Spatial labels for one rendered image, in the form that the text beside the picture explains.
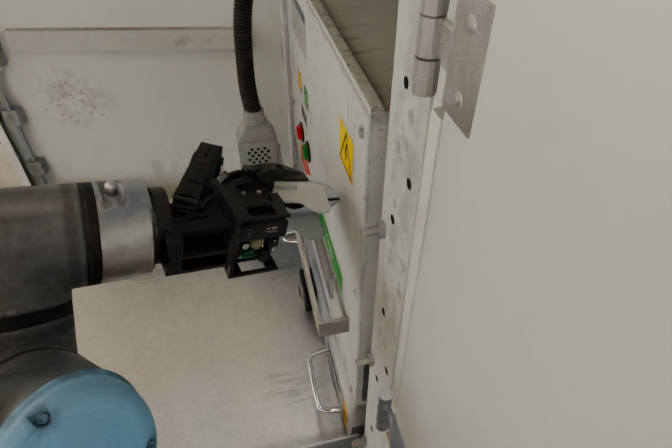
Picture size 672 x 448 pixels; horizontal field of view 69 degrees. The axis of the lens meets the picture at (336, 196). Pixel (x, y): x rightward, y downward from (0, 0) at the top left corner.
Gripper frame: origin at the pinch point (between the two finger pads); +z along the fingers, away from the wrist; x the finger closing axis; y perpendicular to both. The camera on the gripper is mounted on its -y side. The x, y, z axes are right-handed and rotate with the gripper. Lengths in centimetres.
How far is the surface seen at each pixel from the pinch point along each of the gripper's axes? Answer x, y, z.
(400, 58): 21.8, 15.5, -8.3
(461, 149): 22.7, 28.0, -14.6
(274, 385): -38.7, -1.8, 1.0
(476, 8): 27.6, 27.4, -15.8
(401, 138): 17.4, 17.8, -8.2
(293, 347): -37.2, -6.7, 6.3
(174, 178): -36, -60, -1
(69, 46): -7, -64, -21
